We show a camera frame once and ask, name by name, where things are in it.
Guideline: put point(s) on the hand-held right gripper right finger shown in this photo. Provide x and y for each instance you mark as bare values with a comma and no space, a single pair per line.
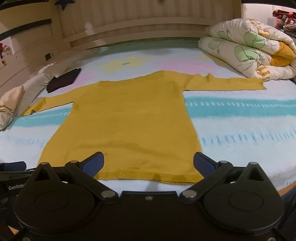
203,163

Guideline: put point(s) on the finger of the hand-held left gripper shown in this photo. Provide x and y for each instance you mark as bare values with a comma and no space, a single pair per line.
13,166

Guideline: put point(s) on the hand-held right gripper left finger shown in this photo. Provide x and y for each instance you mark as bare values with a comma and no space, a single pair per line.
93,163

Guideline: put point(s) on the yellow knit sweater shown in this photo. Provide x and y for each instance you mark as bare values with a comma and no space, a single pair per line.
129,120

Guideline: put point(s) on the pile of colourful clothes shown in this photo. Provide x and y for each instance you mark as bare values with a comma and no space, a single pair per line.
285,20

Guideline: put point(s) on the beige pillow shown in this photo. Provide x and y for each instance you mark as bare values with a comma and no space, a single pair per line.
10,106

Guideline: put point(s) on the dark folded cloth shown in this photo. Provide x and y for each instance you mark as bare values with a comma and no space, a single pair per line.
62,81

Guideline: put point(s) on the red items on shelf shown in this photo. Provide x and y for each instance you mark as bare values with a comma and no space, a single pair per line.
4,52

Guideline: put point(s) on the floral folded quilt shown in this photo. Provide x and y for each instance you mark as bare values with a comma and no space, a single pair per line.
249,48

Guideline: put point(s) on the long black strip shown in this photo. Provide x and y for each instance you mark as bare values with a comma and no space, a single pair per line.
27,26

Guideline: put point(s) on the cream wooden headboard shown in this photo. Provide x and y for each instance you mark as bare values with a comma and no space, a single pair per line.
138,20

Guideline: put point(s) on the dark blue star decoration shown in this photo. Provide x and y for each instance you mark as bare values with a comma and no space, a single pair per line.
64,3

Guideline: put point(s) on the wall socket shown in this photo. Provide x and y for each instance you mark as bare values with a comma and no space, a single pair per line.
47,57

